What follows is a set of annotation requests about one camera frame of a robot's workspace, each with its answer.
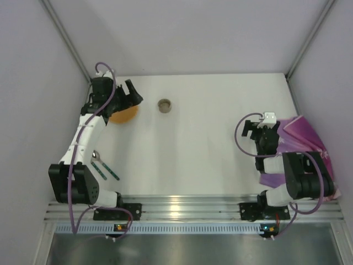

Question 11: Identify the orange round woven plate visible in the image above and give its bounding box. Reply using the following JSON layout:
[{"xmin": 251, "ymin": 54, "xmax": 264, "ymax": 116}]
[{"xmin": 109, "ymin": 106, "xmax": 138, "ymax": 124}]

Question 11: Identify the purple Frozen placemat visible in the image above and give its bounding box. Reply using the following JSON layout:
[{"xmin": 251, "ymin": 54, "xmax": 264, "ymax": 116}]
[{"xmin": 259, "ymin": 115, "xmax": 334, "ymax": 188}]

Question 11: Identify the small beige cup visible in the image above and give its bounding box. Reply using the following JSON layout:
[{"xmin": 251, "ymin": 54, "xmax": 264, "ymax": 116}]
[{"xmin": 157, "ymin": 99, "xmax": 172, "ymax": 114}]

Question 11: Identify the green handled spoon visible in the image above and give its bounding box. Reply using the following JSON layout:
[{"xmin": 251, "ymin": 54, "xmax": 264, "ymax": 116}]
[{"xmin": 90, "ymin": 150, "xmax": 120, "ymax": 181}]

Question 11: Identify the green handled fork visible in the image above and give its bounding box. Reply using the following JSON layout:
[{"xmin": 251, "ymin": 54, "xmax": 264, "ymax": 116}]
[{"xmin": 91, "ymin": 161, "xmax": 107, "ymax": 181}]

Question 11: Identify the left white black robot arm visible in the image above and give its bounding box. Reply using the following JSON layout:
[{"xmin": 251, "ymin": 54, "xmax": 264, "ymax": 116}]
[{"xmin": 48, "ymin": 77, "xmax": 143, "ymax": 208}]

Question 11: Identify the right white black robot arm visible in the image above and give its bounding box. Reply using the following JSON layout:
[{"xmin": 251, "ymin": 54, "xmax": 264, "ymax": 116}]
[{"xmin": 242, "ymin": 116, "xmax": 336, "ymax": 211}]

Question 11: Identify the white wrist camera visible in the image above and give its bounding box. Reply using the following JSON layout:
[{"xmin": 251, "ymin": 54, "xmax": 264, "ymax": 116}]
[{"xmin": 262, "ymin": 112, "xmax": 277, "ymax": 124}]

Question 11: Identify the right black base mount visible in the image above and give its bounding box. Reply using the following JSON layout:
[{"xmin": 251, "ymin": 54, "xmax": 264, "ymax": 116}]
[{"xmin": 239, "ymin": 202, "xmax": 291, "ymax": 222}]

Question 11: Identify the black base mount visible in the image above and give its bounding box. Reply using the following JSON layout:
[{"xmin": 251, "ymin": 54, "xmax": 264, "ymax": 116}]
[
  {"xmin": 239, "ymin": 202, "xmax": 291, "ymax": 222},
  {"xmin": 93, "ymin": 203, "xmax": 142, "ymax": 221}
]

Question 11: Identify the left aluminium frame post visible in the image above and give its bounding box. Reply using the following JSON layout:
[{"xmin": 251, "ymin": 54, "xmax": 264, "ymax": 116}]
[{"xmin": 39, "ymin": 0, "xmax": 91, "ymax": 82}]

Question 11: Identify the aluminium frame post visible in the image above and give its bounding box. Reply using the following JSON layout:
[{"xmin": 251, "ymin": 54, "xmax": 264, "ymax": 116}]
[
  {"xmin": 285, "ymin": 0, "xmax": 337, "ymax": 82},
  {"xmin": 39, "ymin": 0, "xmax": 91, "ymax": 82}
]

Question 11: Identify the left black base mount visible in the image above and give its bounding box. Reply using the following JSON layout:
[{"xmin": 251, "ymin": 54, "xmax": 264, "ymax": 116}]
[{"xmin": 93, "ymin": 203, "xmax": 142, "ymax": 221}]

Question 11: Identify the aluminium rail beam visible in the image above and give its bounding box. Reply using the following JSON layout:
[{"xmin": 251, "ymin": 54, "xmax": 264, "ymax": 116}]
[{"xmin": 44, "ymin": 194, "xmax": 344, "ymax": 222}]

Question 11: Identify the white slotted cable duct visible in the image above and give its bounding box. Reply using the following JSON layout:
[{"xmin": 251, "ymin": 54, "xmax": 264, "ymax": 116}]
[{"xmin": 55, "ymin": 222, "xmax": 279, "ymax": 235}]

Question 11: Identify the right aluminium frame post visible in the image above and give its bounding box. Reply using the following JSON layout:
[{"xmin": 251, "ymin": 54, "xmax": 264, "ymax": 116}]
[{"xmin": 285, "ymin": 0, "xmax": 337, "ymax": 82}]

